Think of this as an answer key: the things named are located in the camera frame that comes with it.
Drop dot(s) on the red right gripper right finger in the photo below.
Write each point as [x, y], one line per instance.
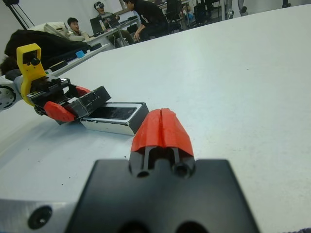
[176, 133]

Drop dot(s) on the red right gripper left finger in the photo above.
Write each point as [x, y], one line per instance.
[148, 133]

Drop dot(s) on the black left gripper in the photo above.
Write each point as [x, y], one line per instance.
[52, 91]

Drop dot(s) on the shiny black box lid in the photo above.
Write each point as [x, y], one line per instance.
[96, 98]

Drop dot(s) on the black slim camera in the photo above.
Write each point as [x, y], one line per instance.
[114, 112]

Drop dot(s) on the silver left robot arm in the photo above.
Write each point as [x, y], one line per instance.
[7, 97]

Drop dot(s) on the flat black pad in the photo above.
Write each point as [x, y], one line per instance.
[58, 66]

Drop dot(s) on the small blue block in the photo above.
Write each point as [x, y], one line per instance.
[80, 54]

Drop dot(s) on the black jacket heap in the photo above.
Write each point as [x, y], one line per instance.
[48, 48]

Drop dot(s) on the white side desk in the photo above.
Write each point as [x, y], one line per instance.
[97, 49]

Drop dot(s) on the beige bag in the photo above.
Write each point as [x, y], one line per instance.
[54, 27]

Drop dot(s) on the dark laptop screen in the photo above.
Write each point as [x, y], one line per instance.
[96, 24]

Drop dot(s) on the person wearing VR headset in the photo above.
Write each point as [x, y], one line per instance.
[107, 17]

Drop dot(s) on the black tripod stand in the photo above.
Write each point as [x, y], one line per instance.
[13, 2]

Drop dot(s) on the person in black clothes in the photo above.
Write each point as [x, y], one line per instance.
[150, 17]

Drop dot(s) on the black office chair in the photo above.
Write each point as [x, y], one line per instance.
[173, 9]

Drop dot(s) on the white-lined camera box base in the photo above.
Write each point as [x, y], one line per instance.
[109, 126]

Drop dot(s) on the yellow left wrist camera mount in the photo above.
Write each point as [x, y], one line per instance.
[26, 75]

